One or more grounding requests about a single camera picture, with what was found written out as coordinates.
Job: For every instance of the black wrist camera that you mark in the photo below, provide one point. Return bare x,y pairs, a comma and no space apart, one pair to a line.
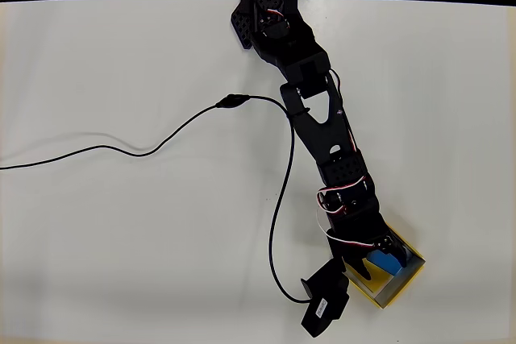
322,293

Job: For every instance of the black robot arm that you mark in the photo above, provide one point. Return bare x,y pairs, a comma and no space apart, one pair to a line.
310,126

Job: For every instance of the yellow box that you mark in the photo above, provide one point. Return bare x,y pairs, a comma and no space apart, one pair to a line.
373,284

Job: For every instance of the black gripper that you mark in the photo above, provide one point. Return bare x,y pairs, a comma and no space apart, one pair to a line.
359,254

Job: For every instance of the blue block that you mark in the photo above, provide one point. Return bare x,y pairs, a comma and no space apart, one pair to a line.
385,264

